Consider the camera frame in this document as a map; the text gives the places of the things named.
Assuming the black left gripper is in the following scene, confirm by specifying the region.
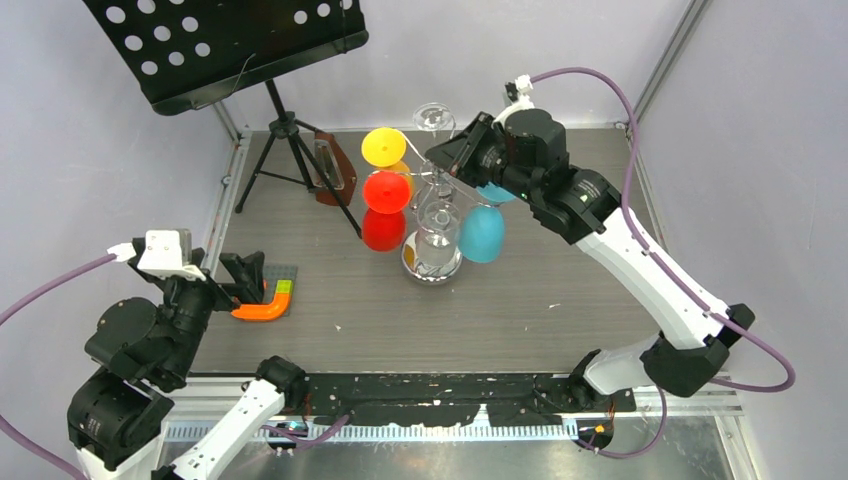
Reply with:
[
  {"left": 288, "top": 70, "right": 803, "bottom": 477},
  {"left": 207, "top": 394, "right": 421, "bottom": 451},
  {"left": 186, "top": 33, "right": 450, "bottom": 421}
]
[{"left": 154, "top": 245, "right": 266, "bottom": 376}]

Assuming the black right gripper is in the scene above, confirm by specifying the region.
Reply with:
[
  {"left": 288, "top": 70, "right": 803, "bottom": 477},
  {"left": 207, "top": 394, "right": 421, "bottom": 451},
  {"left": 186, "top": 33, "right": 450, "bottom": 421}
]
[{"left": 425, "top": 111, "right": 541, "bottom": 205}]

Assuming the blue wine glass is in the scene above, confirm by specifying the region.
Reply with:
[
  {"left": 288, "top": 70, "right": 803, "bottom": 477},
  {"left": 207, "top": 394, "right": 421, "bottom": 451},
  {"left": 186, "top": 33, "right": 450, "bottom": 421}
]
[{"left": 458, "top": 183, "right": 517, "bottom": 264}]

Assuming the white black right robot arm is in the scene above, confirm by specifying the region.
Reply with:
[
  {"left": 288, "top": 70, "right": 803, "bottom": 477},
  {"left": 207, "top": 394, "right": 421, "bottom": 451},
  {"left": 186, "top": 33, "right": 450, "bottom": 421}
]
[{"left": 425, "top": 108, "right": 755, "bottom": 411}]

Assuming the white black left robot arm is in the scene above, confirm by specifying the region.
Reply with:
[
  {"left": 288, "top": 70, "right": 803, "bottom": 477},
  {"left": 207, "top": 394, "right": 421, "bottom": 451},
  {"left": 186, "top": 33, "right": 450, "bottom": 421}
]
[{"left": 67, "top": 242, "right": 308, "bottom": 479}]

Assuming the clear wine glass rear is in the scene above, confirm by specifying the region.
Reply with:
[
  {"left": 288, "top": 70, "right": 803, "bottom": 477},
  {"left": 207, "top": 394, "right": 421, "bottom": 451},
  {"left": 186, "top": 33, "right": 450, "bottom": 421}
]
[{"left": 411, "top": 102, "right": 457, "bottom": 203}]

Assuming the yellow wine glass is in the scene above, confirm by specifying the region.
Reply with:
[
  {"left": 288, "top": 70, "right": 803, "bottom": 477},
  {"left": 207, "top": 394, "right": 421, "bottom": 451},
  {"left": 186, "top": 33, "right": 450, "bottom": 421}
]
[{"left": 361, "top": 127, "right": 415, "bottom": 193}]

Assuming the clear ribbed wine glass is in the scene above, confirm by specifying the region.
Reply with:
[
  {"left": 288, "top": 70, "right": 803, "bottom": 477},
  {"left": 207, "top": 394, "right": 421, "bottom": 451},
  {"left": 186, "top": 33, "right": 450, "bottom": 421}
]
[{"left": 415, "top": 201, "right": 461, "bottom": 267}]

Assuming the red wine glass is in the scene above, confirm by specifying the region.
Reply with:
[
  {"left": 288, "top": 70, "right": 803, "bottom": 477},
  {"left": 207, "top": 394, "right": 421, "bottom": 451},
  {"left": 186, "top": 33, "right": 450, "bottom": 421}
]
[{"left": 362, "top": 171, "right": 412, "bottom": 252}]

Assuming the chrome wine glass rack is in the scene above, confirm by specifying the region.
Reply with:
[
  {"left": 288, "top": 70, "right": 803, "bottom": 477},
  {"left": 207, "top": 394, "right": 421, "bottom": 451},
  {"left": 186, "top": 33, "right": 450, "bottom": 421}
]
[{"left": 400, "top": 109, "right": 505, "bottom": 287}]

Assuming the orange curved toy tube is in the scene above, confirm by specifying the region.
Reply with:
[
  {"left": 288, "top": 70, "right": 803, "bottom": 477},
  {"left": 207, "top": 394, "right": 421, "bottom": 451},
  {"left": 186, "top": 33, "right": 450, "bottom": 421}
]
[{"left": 231, "top": 287, "right": 292, "bottom": 322}]

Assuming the grey building baseplate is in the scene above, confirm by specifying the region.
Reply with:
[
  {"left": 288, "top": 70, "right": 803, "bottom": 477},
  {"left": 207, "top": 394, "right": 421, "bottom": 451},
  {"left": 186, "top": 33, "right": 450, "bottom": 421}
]
[{"left": 263, "top": 264, "right": 298, "bottom": 303}]

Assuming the lime green building brick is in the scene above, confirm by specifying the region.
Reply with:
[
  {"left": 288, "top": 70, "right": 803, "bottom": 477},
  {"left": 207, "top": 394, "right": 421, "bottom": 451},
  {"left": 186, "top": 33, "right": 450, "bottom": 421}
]
[{"left": 275, "top": 279, "right": 293, "bottom": 295}]

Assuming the brown wooden metronome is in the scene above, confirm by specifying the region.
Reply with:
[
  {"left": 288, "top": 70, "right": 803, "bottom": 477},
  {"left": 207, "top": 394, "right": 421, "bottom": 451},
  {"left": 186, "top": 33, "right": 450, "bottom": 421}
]
[{"left": 313, "top": 132, "right": 358, "bottom": 206}]

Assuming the black music stand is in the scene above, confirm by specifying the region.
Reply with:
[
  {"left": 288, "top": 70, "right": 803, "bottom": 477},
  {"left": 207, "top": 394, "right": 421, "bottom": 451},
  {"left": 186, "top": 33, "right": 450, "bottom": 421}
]
[{"left": 85, "top": 1, "right": 369, "bottom": 234}]

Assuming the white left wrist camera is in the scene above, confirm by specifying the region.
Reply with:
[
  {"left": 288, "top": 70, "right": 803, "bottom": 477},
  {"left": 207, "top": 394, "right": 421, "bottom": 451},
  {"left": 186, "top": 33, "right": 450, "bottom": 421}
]
[{"left": 106, "top": 228, "right": 207, "bottom": 281}]

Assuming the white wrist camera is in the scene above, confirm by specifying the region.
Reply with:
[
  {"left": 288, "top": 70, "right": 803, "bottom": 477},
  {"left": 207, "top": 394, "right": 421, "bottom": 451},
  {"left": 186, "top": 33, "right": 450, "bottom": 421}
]
[
  {"left": 494, "top": 75, "right": 535, "bottom": 125},
  {"left": 106, "top": 228, "right": 207, "bottom": 281}
]

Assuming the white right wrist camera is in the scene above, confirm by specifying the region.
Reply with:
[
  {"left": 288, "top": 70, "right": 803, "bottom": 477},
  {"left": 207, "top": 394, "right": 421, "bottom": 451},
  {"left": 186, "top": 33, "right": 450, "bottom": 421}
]
[{"left": 494, "top": 75, "right": 535, "bottom": 125}]

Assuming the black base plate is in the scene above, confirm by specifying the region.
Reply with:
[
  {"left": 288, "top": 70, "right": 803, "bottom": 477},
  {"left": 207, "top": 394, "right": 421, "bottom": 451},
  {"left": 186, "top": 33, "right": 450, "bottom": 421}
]
[{"left": 280, "top": 373, "right": 636, "bottom": 427}]

